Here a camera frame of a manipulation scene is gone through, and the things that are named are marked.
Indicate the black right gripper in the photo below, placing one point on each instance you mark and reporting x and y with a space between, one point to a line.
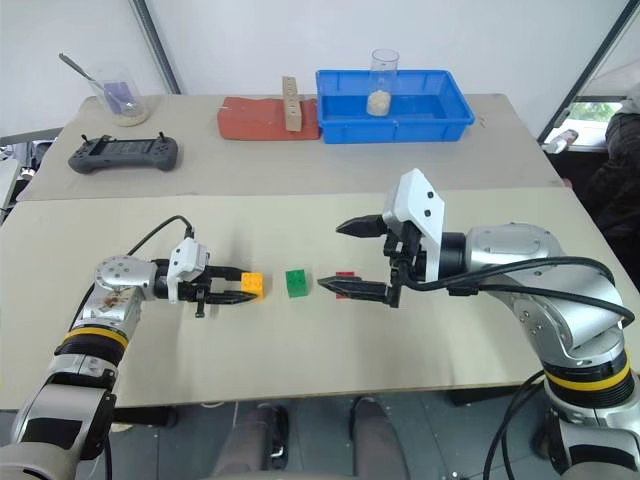
407 250

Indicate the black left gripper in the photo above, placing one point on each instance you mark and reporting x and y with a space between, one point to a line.
200 290

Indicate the yellow toy brick cube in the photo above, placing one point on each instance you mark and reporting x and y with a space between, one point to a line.
252 284

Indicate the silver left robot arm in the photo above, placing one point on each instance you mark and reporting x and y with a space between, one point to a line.
115 280

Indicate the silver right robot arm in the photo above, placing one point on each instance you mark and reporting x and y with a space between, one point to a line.
550 280

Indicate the red toy brick cube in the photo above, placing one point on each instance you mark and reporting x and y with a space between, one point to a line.
346 274

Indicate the green toy brick cube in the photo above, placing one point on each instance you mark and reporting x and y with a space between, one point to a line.
298 284

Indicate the blue plastic bin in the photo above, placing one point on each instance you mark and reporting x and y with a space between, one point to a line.
400 120

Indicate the black table foot bar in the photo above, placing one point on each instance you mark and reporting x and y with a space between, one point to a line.
145 416

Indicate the wooden block with holes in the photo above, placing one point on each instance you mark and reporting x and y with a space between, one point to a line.
291 107

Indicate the red mat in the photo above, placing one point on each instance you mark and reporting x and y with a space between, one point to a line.
250 120

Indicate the grey handheld remote controller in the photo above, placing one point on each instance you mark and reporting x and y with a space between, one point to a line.
125 155

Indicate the clear plastic measuring cup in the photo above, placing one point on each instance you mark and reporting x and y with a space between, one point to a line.
382 75

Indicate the white bottle with red label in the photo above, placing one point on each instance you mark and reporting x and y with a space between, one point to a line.
562 141

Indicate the grey metal pole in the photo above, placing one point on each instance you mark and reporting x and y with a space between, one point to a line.
159 50

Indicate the glass beaker with spoon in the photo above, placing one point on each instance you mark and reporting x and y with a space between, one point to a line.
82 71

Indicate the person in dark clothes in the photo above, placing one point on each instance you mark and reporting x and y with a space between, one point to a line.
617 170

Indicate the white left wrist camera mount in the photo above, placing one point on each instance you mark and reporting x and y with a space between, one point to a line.
186 257

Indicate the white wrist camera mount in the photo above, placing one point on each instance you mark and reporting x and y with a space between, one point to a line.
417 200
186 257

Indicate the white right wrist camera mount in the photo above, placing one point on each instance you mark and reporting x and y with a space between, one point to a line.
417 200

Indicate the dark window frame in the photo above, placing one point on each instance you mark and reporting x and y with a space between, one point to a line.
590 65

